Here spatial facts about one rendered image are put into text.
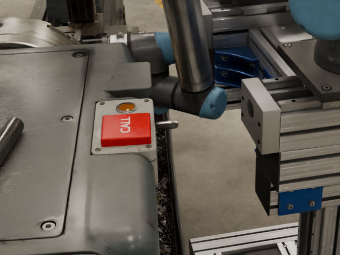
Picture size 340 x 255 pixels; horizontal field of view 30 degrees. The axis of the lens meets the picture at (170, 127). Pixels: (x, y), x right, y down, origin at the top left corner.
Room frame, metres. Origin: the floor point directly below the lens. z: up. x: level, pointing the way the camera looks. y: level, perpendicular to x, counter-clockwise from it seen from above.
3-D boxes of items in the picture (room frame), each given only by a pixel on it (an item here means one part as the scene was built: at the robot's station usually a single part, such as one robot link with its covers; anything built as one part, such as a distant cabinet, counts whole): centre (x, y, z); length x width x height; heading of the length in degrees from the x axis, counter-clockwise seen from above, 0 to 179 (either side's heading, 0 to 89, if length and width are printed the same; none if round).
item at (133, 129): (0.67, 0.05, 1.26); 0.06 x 0.06 x 0.02; 2
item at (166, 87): (1.34, 0.02, 0.98); 0.11 x 0.08 x 0.11; 55
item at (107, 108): (0.70, 0.06, 1.23); 0.13 x 0.08 x 0.05; 2
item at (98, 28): (1.71, 0.23, 0.99); 0.20 x 0.10 x 0.05; 2
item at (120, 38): (1.35, 0.11, 1.08); 0.08 x 0.05 x 0.08; 1
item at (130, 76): (0.84, 0.06, 1.24); 0.09 x 0.08 x 0.03; 2
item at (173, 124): (1.67, 0.01, 0.69); 0.08 x 0.03 x 0.03; 92
